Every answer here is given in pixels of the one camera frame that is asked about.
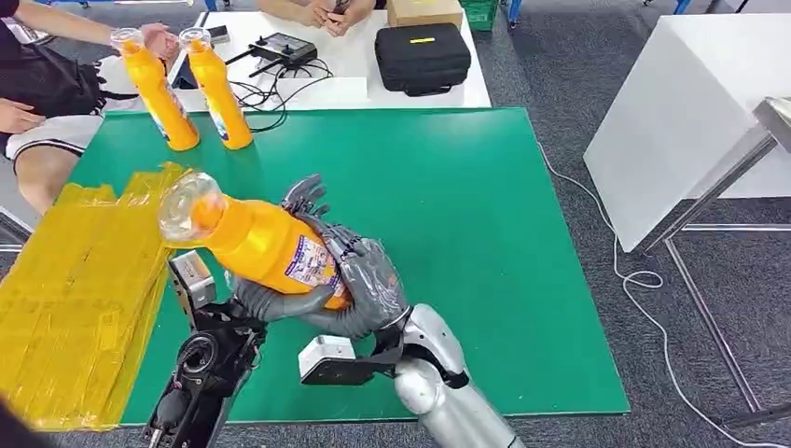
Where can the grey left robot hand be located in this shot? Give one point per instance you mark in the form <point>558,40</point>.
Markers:
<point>278,306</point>

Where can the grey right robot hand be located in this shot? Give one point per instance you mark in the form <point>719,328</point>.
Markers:
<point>371,290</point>

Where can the orange drink bottle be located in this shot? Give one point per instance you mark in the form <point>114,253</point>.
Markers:
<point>259,241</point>
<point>160,102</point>
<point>222,99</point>

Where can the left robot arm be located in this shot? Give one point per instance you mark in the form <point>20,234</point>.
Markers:
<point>204,377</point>

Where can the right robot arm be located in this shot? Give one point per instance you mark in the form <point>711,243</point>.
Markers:
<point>445,402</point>

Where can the green table mat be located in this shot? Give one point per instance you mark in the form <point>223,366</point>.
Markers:
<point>445,204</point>

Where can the yellow plastic sheet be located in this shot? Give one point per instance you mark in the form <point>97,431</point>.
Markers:
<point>68,309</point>

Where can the black carrying case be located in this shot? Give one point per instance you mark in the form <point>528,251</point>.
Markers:
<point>423,59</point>

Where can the dark blue tablet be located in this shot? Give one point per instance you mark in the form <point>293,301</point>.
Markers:
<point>184,74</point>

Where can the black remote controller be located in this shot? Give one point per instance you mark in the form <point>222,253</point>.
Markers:
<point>284,48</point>

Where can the smartphone with pale case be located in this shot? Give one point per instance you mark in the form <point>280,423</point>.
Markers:
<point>218,34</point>

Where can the cardboard box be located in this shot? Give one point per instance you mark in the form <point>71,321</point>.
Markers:
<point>425,11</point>

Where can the dark smartphone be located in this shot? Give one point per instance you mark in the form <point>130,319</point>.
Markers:
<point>340,6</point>

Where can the person with folded forearms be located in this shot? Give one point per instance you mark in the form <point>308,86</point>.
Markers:
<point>309,11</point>

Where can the green crate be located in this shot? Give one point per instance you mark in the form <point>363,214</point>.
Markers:
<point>479,13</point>

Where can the blue metal leg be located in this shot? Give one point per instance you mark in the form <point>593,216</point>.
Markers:
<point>516,12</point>

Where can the person in black shirt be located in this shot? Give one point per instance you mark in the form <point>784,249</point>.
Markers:
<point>49,86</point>

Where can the white table with steel legs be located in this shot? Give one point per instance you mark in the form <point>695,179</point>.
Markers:
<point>680,111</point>

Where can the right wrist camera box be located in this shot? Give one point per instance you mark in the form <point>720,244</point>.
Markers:
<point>327,362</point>

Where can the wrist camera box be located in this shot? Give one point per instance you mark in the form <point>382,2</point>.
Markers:
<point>193,281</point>
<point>327,362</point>

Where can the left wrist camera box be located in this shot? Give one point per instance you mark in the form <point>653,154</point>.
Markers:
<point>193,281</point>

